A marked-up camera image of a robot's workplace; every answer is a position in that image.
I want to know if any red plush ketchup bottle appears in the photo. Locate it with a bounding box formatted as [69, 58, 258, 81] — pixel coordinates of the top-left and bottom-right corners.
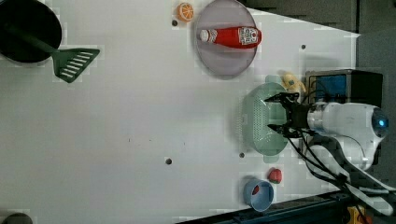
[199, 26, 262, 49]

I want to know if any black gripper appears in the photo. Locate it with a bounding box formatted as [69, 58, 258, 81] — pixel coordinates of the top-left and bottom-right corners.
[265, 92, 311, 138]

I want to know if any orange slice toy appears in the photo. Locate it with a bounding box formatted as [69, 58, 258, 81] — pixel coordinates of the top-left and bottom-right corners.
[177, 3, 194, 22]

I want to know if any dark green spatula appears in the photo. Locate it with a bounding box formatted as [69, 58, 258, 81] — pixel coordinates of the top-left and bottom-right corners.
[5, 24, 100, 83]

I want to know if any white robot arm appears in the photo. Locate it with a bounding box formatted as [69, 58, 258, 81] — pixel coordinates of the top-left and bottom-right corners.
[267, 92, 395, 216]

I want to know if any red strawberry toy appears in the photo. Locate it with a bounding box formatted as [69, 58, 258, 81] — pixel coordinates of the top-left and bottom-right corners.
[267, 168, 283, 184]

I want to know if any grey round plate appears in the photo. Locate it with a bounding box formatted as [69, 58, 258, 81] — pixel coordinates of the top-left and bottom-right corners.
[194, 0, 257, 76]

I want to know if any light blue cup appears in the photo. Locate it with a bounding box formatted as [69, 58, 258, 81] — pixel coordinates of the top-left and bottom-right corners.
[243, 178, 275, 212]

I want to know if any black round pan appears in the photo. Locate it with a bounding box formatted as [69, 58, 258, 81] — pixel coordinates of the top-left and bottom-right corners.
[0, 0, 63, 63]

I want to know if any plush peeled banana toy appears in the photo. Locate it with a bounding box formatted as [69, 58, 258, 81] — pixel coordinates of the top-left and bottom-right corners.
[282, 73, 306, 92]

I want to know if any mint green plastic strainer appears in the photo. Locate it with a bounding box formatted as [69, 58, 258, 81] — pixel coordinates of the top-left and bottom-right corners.
[241, 76, 288, 163]

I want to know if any silver blue toaster oven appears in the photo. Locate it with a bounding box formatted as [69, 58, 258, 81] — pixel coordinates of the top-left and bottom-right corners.
[305, 69, 383, 107]

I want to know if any small red toy in cup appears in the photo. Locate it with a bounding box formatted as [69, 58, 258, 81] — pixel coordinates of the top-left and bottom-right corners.
[251, 185, 260, 195]

